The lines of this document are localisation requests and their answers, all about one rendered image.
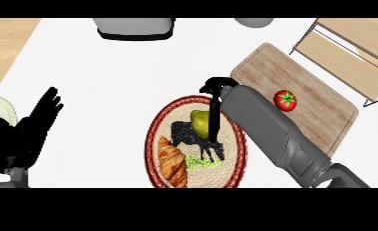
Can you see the wooden cutting board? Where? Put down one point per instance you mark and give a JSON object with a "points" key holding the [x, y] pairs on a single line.
{"points": [[305, 98]]}

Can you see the red tomato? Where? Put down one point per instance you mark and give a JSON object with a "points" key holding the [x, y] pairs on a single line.
{"points": [[285, 100]]}

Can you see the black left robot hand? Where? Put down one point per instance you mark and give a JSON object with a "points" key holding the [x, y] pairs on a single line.
{"points": [[30, 131]]}

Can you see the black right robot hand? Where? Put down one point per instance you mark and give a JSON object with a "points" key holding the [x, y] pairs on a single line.
{"points": [[215, 108]]}

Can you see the pale green plate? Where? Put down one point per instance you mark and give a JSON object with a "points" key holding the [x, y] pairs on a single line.
{"points": [[6, 111]]}

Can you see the golden croissant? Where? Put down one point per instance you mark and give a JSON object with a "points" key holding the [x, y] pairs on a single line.
{"points": [[172, 163]]}

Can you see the oval woven placemat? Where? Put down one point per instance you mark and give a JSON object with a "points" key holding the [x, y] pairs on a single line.
{"points": [[197, 148]]}

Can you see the grey appliance with black base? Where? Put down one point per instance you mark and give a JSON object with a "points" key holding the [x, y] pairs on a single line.
{"points": [[135, 28]]}

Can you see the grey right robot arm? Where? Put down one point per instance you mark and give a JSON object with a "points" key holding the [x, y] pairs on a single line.
{"points": [[275, 131]]}

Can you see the green pear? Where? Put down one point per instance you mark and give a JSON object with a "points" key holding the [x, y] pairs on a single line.
{"points": [[200, 121]]}

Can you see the small grey round object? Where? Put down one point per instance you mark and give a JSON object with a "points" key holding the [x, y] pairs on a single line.
{"points": [[253, 22]]}

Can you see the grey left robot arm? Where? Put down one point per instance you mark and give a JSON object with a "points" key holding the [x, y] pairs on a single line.
{"points": [[14, 177]]}

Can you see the wooden tiered shelf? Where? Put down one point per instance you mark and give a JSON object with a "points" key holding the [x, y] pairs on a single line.
{"points": [[345, 51]]}

